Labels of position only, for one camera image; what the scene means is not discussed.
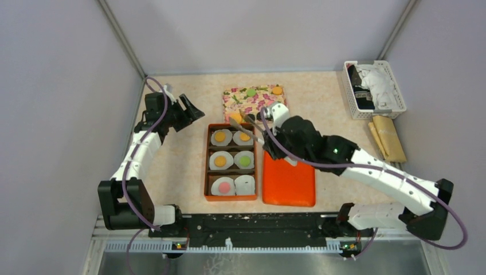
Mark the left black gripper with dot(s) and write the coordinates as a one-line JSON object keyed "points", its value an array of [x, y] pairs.
{"points": [[188, 116]]}

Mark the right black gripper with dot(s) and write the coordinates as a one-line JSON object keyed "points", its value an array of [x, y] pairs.
{"points": [[271, 146]]}

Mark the yellow cookie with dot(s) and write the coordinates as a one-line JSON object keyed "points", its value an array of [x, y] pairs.
{"points": [[277, 90], [220, 161], [220, 136], [236, 117], [244, 137]]}

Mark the green cookie packed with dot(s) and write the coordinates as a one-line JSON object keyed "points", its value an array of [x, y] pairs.
{"points": [[245, 161]]}

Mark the pink cookie packed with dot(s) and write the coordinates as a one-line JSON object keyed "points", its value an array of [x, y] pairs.
{"points": [[224, 187]]}

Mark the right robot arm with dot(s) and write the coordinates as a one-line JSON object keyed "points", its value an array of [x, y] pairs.
{"points": [[419, 206]]}

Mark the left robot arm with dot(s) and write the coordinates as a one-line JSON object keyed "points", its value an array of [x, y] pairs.
{"points": [[124, 199]]}

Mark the white paper cup top-left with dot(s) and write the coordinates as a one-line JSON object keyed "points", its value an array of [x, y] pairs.
{"points": [[229, 137]]}

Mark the orange box lid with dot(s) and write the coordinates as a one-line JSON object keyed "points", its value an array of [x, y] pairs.
{"points": [[287, 185]]}

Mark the white paper cup top-right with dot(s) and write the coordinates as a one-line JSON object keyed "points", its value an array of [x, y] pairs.
{"points": [[238, 142]]}

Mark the white paper cup middle-left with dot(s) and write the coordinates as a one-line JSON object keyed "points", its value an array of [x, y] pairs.
{"points": [[230, 160]]}

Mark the white paper cup middle-right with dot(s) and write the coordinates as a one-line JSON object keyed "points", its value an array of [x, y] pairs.
{"points": [[244, 153]]}

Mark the floral cookie tray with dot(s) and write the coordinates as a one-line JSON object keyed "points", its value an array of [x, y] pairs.
{"points": [[235, 99]]}

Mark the white paper cup bottom-right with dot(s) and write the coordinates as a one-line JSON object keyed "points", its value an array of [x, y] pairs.
{"points": [[245, 185]]}

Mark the black item in basket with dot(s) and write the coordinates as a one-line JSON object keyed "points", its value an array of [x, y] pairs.
{"points": [[362, 95]]}

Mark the orange cookie box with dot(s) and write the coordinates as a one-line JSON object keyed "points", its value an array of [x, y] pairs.
{"points": [[233, 171]]}

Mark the white paper cup bottom-left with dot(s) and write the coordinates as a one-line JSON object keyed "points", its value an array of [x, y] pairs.
{"points": [[214, 187]]}

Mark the white plastic basket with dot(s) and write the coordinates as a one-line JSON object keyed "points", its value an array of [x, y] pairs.
{"points": [[357, 113]]}

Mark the white cloth in basket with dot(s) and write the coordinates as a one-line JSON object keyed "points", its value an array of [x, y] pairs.
{"points": [[380, 85]]}

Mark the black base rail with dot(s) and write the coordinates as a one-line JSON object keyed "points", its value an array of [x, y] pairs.
{"points": [[260, 230]]}

